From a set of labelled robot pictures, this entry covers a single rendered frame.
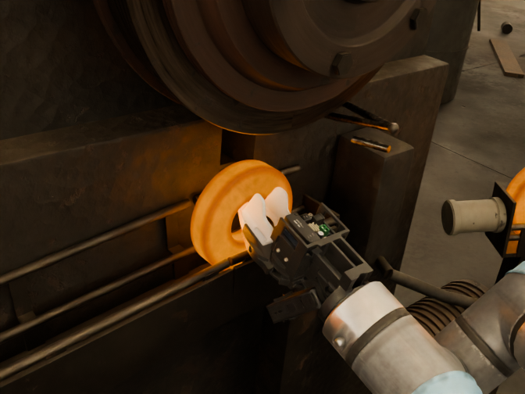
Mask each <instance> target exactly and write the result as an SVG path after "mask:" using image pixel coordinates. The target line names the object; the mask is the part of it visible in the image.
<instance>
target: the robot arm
mask: <svg viewBox="0 0 525 394"><path fill-rule="evenodd" d="M326 213H328V214H329V215H330V216H331V217H332V218H333V219H334V220H335V221H336V222H337V223H338V224H339V225H340V226H339V228H338V230H337V232H336V233H335V231H334V230H333V229H332V228H331V227H330V226H329V225H328V224H327V223H326V222H325V221H324V219H325V217H324V216H325V214H326ZM238 216H239V221H240V225H241V229H242V235H243V238H244V240H245V245H246V248H247V250H248V253H249V255H250V257H251V258H252V259H253V260H254V261H255V262H256V263H257V264H258V265H259V266H260V267H261V268H262V269H263V270H264V272H265V274H271V276H272V277H274V278H275V279H276V280H278V281H279V282H278V283H279V285H285V286H287V287H289V289H293V288H297V290H298V292H295V293H293V291H291V292H288V293H283V294H281V295H280V296H279V297H277V298H275V299H274V300H273V303H271V304H270V305H268V306H267V307H266V308H267V309H268V311H269V314H270V316H271V318H272V320H273V323H274V324H275V323H277V322H280V321H283V323H284V322H287V321H292V320H294V319H295V318H296V317H298V316H300V315H302V314H304V313H308V312H311V311H314V310H318V309H320V310H319V312H318V317H319V318H320V320H321V321H322V322H323V323H324V326H323V331H322V333H323V335H324V336H325V337H326V339H327V340H328V341H329V342H330V344H331V345H332V346H333V347H334V348H335V349H336V350H337V351H338V353H339V354H340V355H341V356H342V357H343V359H344V360H345V362H346V363H347V364H348V365H349V366H350V368H351V369H352V370H353V371H354V372H355V373H356V375H357V376H358V377H359V378H360V380H361V381H362V382H363V383H364V384H365V386H366V387H367V388H368V389H369V390H370V391H371V392H372V393H373V394H489V393H490V392H491V391H492V390H494V389H495V388H496V387H497V386H499V385H500V384H501V383H502V382H504V380H506V379H507V378H509V377H510V376H511V375H513V374H514V373H515V372H516V371H518V370H519V369H520V368H521V367H522V368H523V369H524V370H525V261H523V262H522V263H521V264H519V265H518V266H517V267H515V268H514V269H513V270H509V271H508V272H506V273H505V277H504V278H502V279H501V280H500V281H499V282H498V283H496V284H495V285H494V286H493V287H492V288H490V289H489V290H488V291H487V292H486V293H484V294H483V295H482V296H481V297H480V298H479V299H478V300H477V301H476V302H475V303H473V304H472V305H471V306H470V307H468V308H467V309H466V310H465V311H464V312H463V313H461V314H460V315H459V316H458V317H457V318H456V319H454V320H453V321H452V322H451V323H449V324H448V325H447V326H446V327H445V328H443V329H442V330H441V331H440V332H439V333H437V334H436V335H435V336H434V337H432V336H431V335H430V334H429V333H428V332H427V331H426V330H425V329H424V328H423V327H422V326H421V325H420V323H419V322H418V321H417V320H416V319H415V318H414V317H413V316H412V315H411V314H410V313H409V312H408V311H407V310H406V309H405V307H404V306H403V305H402V304H401V303H400V302H399V301H398V300H397V299H396V298H395V297H394V296H393V295H392V294H391V293H390V292H389V291H388V290H387V289H386V288H385V286H384V285H383V284H382V283H381V282H380V281H373V282H368V279H369V278H370V275H371V274H372V273H373V269H372V268H371V267H370V266H369V265H368V263H367V262H366V261H365V260H364V259H363V258H362V257H361V256H360V255H359V254H358V253H357V252H356V251H355V250H354V249H353V248H352V247H351V246H350V245H349V244H348V243H347V242H346V241H345V239H346V238H347V236H348V233H349V232H350V230H349V229H347V228H346V226H345V225H344V224H343V223H342V222H341V221H340V220H339V219H338V218H337V217H336V216H335V215H334V214H333V213H332V212H331V211H330V210H329V209H328V208H327V207H326V205H325V204H324V203H323V202H322V203H320V206H319V209H318V210H317V212H316V215H315V216H314V215H313V214H312V213H309V214H307V213H305V214H302V215H300V216H299V215H298V213H296V212H295V213H290V212H289V210H288V194H287V193H286V191H285V190H284V189H282V188H281V187H276V188H275V189H274V190H273V191H272V192H271V193H270V194H269V195H268V197H267V198H266V199H265V200H264V198H263V197H262V196H261V195H260V194H258V193H257V194H255V195H254V196H253V197H252V199H251V200H250V201H248V202H246V203H245V204H244V205H243V206H242V207H241V208H240V209H239V210H238ZM271 244H272V245H271Z"/></svg>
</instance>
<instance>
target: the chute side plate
mask: <svg viewBox="0 0 525 394"><path fill-rule="evenodd" d="M278 282H279V281H278V280H276V279H275V278H274V277H272V276H271V274H265V272H264V270H263V269H262V268H261V267H260V266H259V265H258V264H257V263H256V262H255V261H254V260H249V261H247V262H243V263H241V264H238V265H237V266H234V267H233V270H232V269H228V270H225V271H224V272H222V273H220V274H218V275H216V276H214V277H212V278H210V279H208V280H206V281H203V282H202V283H200V284H198V285H196V286H194V287H192V288H189V289H188V290H186V291H184V292H182V293H180V294H178V295H175V296H174V297H172V298H170V299H168V300H166V301H164V302H162V303H160V304H158V305H156V306H154V307H152V308H150V309H148V310H146V311H144V312H142V313H140V314H138V315H136V316H134V317H132V318H130V319H128V320H126V321H124V322H122V323H120V324H118V325H116V326H114V327H112V328H110V329H108V330H106V331H104V332H102V333H100V334H98V335H96V336H94V337H92V338H90V339H88V340H86V341H84V342H82V343H80V344H78V345H76V346H74V347H72V348H70V349H68V350H67V351H65V352H63V353H60V354H59V355H57V356H54V357H53V358H51V359H49V360H46V361H45V362H43V363H41V364H38V365H37V366H35V367H32V368H31V369H29V370H27V371H24V372H23V373H21V374H18V375H17V376H15V377H13V378H10V379H9V380H7V381H4V382H3V383H1V384H0V394H99V393H100V392H103V391H105V390H106V389H108V388H110V387H111V386H113V385H115V384H117V383H118V382H120V381H122V380H124V379H125V378H128V377H130V376H131V375H132V374H135V373H137V372H139V371H140V370H142V369H144V368H145V367H147V366H149V365H151V364H153V363H155V362H156V361H158V360H160V359H162V358H163V357H165V356H167V355H169V354H171V353H172V352H174V351H176V350H178V349H179V348H181V347H183V346H185V345H187V344H188V343H190V342H192V341H194V340H196V339H197V338H199V337H201V336H203V335H204V334H206V333H208V332H210V331H211V330H213V329H215V328H218V327H219V326H220V325H222V324H225V323H226V322H228V321H230V320H232V319H234V318H235V317H238V316H240V315H242V314H243V313H247V312H248V311H250V310H253V309H255V308H256V307H259V306H261V305H263V304H265V303H268V302H269V301H272V300H274V299H275V298H277V297H279V296H280V295H281V294H283V293H288V292H291V291H293V290H294V289H289V287H287V286H285V285H279V283H278Z"/></svg>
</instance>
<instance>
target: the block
mask: <svg viewBox="0 0 525 394"><path fill-rule="evenodd" d="M353 135H356V136H359V137H362V138H367V139H369V140H373V141H378V142H380V143H384V144H386V145H390V146H391V150H390V152H389V153H386V152H382V151H378V150H376V149H371V148H368V147H365V146H362V145H357V144H355V143H352V142H351V139H352V136H353ZM413 157H414V148H413V147H412V146H411V145H409V144H407V143H405V142H403V141H400V140H398V139H397V138H394V137H392V136H390V135H389V134H385V133H384V132H382V131H379V130H377V129H374V128H371V127H365V128H362V129H359V130H356V131H351V132H348V133H345V134H343V135H342V136H341V137H340V139H339V142H338V147H337V155H336V160H335V165H334V174H333V179H332V184H331V189H330V198H329V203H328V208H330V209H331V210H333V211H334V212H336V213H338V214H340V218H339V220H340V221H341V222H342V223H343V224H344V225H345V226H346V228H347V229H349V230H350V232H349V233H348V236H347V238H346V239H345V241H346V242H347V243H348V244H349V245H350V246H351V247H352V248H353V249H354V250H355V251H356V252H357V253H358V254H359V255H360V256H361V257H362V258H363V259H364V260H365V261H366V262H367V263H368V265H369V266H370V267H371V268H372V269H373V273H372V274H371V275H370V278H369V279H371V278H374V277H376V276H377V275H379V274H381V272H380V271H379V270H378V269H377V267H376V266H375V261H376V259H377V258H378V257H379V256H383V257H384V258H385V259H386V261H388V263H389V261H390V258H391V251H392V248H393V245H394V240H395V235H396V231H397V227H398V221H399V217H400V214H401V210H402V204H403V200H404V197H405V190H406V187H407V184H408V179H409V173H410V170H411V166H412V162H413ZM369 279H368V280H369Z"/></svg>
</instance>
